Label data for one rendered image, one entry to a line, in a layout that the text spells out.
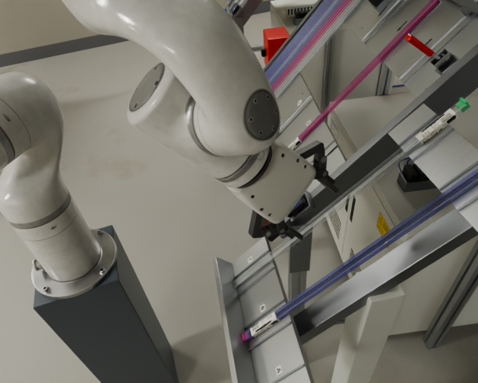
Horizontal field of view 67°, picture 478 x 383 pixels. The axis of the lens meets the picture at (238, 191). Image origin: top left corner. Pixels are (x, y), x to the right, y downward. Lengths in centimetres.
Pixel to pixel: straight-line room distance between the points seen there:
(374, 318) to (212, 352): 90
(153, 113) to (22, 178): 42
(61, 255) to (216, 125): 56
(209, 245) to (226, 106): 147
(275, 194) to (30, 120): 42
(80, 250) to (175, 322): 82
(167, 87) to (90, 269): 58
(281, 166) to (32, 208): 46
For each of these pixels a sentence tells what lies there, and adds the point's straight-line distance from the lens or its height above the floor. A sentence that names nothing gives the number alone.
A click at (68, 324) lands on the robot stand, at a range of 96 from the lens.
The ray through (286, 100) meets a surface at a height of 80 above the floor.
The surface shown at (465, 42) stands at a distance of 80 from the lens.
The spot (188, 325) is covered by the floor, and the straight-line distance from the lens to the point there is 155.
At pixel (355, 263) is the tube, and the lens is 57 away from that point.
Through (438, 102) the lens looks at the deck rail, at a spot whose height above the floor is 100.
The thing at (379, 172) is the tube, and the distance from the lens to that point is 62.
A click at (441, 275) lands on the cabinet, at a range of 123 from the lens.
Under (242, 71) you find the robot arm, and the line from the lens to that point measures 33.
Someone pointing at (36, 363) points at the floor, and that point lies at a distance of 172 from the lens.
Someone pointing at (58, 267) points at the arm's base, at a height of 76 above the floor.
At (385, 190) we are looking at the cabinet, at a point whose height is 62.
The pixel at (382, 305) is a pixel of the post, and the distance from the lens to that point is 66.
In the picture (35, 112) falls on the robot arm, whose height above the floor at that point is 107.
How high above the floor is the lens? 135
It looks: 42 degrees down
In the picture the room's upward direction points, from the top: 7 degrees counter-clockwise
